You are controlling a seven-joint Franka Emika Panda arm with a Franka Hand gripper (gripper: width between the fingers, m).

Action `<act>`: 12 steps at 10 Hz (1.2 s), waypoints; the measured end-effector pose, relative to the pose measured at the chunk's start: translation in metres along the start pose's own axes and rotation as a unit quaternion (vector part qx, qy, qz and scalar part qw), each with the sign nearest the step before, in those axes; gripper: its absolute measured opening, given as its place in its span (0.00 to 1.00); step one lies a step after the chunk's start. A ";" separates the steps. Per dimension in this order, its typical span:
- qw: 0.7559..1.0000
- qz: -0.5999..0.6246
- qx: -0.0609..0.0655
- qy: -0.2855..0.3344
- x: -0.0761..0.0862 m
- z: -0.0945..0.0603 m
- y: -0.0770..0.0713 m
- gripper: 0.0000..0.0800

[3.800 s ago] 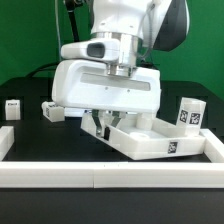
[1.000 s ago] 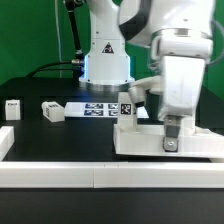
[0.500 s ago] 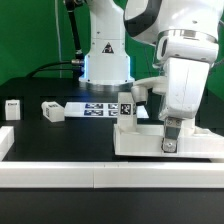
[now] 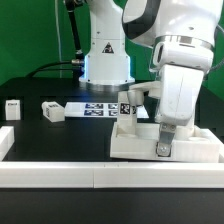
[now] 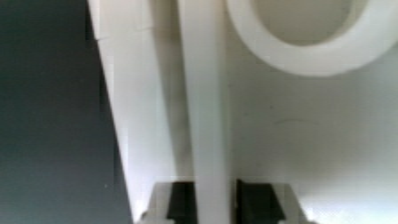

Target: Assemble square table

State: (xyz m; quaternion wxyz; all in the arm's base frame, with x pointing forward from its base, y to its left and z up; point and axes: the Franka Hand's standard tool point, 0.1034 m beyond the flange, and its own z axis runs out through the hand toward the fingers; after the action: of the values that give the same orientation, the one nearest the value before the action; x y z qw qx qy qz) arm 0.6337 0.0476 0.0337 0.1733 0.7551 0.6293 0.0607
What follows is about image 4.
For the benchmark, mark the white U-shaped obstacle fence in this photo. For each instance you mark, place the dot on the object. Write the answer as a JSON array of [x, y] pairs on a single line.
[[105, 174]]

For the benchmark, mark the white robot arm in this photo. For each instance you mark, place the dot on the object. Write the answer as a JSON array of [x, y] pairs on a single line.
[[148, 22]]

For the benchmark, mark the white marker base sheet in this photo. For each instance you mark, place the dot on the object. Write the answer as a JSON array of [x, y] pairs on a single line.
[[96, 109]]

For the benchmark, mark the white square tabletop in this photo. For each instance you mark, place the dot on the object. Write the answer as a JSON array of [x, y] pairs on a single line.
[[190, 144]]

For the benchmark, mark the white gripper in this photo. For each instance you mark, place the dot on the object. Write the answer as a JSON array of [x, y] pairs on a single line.
[[181, 68]]

